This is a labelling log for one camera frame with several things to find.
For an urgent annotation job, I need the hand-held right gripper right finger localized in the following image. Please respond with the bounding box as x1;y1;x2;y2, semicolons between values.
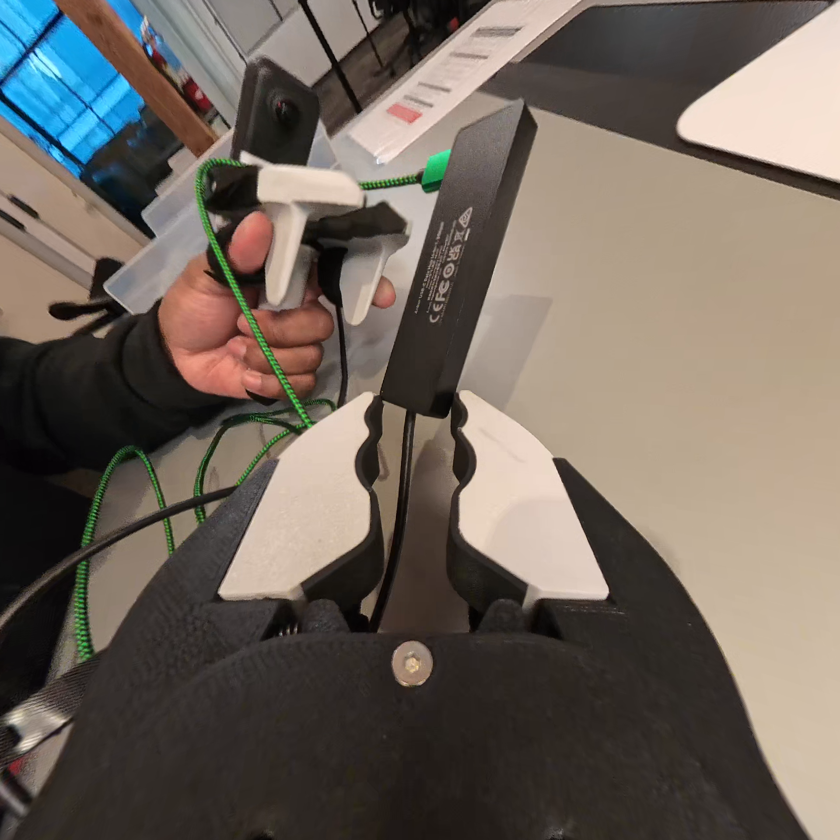
446;390;610;605

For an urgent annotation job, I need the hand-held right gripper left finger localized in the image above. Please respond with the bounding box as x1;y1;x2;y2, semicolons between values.
218;392;387;601

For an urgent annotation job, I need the green braided cable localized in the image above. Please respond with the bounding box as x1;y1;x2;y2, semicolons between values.
74;150;455;664

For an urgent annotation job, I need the black USB hub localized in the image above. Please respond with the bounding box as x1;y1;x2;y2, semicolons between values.
379;100;538;418

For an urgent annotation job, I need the black desk mat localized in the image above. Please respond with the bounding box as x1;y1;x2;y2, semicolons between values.
482;0;840;201

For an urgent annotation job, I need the person's left hand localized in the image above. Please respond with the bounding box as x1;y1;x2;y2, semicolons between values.
159;213;398;404

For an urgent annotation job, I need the black tripod stand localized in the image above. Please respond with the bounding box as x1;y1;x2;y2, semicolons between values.
298;0;366;114

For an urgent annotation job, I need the wooden beam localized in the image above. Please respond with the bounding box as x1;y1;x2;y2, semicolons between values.
56;0;219;156

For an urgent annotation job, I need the clear plastic bin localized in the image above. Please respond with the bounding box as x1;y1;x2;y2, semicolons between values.
105;121;368;317

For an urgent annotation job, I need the printed paper sheet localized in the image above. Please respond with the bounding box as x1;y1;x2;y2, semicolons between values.
348;0;585;166

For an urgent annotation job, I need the blue tinted window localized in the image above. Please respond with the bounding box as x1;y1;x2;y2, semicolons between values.
0;0;179;179

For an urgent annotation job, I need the black office chair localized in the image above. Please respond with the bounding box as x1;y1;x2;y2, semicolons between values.
49;258;133;336

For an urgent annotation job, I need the white cabinet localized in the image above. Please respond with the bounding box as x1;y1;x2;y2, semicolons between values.
0;118;151;329

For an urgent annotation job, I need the white pad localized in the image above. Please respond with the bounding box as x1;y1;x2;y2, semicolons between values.
676;3;840;185

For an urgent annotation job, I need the thick black cable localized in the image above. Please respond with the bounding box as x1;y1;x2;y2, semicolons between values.
0;486;238;631

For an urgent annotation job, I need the thin black cable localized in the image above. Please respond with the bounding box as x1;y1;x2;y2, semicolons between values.
333;298;350;405

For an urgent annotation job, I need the grey webbing strap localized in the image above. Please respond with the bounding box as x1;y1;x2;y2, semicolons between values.
0;659;101;788

